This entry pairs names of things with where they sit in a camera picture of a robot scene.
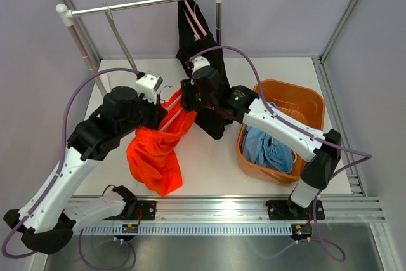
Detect grey clothes hanger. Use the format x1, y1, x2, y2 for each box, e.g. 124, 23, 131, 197
104, 3, 138, 72

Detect orange plastic basket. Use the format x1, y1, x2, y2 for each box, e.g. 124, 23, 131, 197
236, 79, 325, 185

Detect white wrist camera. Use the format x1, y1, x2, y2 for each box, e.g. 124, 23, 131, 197
186, 56, 210, 74
135, 72, 163, 105

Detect light blue shorts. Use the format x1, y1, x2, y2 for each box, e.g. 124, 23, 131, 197
242, 102, 294, 174

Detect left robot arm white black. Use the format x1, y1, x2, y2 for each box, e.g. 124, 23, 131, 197
3, 85, 167, 254

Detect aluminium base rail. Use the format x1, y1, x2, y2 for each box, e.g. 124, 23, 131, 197
138, 195, 386, 223

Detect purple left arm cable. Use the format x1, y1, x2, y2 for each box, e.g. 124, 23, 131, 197
1, 67, 142, 258

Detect orange shorts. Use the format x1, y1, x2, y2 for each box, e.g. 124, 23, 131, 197
126, 109, 197, 197

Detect pink hanger with black shorts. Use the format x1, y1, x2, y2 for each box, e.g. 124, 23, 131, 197
183, 0, 207, 41

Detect silver white clothes rack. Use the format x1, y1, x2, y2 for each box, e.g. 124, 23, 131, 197
55, 0, 225, 97

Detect white slotted cable duct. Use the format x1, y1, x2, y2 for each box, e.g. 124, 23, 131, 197
83, 222, 292, 236

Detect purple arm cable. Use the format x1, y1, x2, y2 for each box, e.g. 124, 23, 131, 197
1, 67, 142, 258
188, 45, 372, 183

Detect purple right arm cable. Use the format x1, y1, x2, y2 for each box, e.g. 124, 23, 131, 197
188, 45, 372, 183

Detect black shorts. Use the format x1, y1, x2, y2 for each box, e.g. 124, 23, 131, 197
176, 0, 232, 140

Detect pink hanger with orange shorts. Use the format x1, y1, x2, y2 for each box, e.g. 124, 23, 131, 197
159, 89, 183, 131

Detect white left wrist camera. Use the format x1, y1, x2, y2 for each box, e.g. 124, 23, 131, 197
135, 72, 163, 105

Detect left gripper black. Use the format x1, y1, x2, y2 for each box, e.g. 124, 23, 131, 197
117, 91, 168, 138

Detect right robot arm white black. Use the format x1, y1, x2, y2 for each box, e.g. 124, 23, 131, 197
181, 65, 341, 219

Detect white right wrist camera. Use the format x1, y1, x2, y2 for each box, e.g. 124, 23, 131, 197
186, 56, 210, 74

